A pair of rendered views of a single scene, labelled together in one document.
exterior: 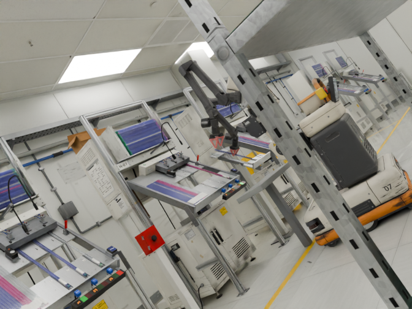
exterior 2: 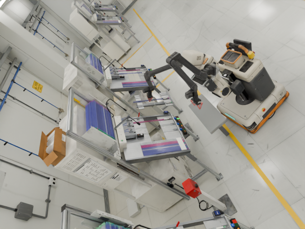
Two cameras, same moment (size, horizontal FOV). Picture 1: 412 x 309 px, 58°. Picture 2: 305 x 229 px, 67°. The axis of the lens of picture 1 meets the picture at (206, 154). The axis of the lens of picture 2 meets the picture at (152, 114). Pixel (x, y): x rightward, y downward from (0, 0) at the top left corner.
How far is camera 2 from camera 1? 2.41 m
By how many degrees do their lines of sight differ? 46
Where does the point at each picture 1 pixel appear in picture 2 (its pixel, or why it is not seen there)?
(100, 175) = (94, 168)
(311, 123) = (252, 74)
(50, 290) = not seen: outside the picture
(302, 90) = (84, 27)
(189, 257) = (181, 179)
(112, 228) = (56, 195)
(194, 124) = (85, 87)
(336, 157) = (261, 88)
